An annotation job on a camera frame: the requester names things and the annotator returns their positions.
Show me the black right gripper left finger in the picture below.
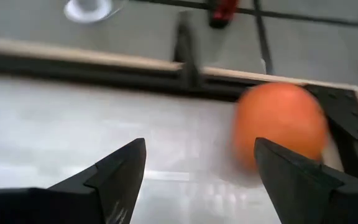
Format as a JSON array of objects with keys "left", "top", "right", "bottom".
[{"left": 47, "top": 137, "right": 148, "bottom": 224}]

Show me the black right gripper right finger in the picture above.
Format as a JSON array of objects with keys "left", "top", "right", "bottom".
[{"left": 252, "top": 137, "right": 358, "bottom": 224}]

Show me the orange fruit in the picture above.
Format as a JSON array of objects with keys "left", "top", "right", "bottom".
[{"left": 232, "top": 82, "right": 329, "bottom": 171}]

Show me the white tower fan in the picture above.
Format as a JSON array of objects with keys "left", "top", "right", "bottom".
[{"left": 63, "top": 0, "right": 114, "bottom": 24}]

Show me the red black tool case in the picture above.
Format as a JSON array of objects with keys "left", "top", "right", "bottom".
[{"left": 208, "top": 0, "right": 239, "bottom": 29}]

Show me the black table frame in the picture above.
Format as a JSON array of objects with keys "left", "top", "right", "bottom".
[{"left": 0, "top": 51, "right": 358, "bottom": 184}]

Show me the black upright bracket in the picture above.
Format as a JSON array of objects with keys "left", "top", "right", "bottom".
[{"left": 172, "top": 11, "right": 202, "bottom": 91}]

